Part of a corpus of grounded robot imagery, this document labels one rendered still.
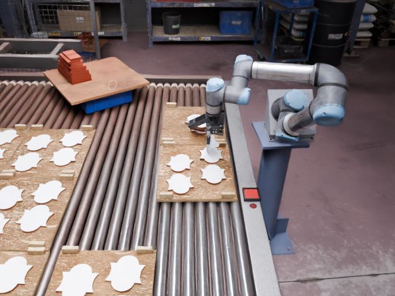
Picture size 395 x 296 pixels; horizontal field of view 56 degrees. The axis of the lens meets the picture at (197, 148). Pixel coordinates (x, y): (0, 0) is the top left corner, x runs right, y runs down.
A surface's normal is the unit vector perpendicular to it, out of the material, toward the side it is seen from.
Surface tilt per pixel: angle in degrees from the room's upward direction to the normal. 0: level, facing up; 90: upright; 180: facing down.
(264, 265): 0
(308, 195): 0
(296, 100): 38
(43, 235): 0
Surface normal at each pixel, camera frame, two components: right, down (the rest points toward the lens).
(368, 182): 0.03, -0.82
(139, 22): 0.11, 0.57
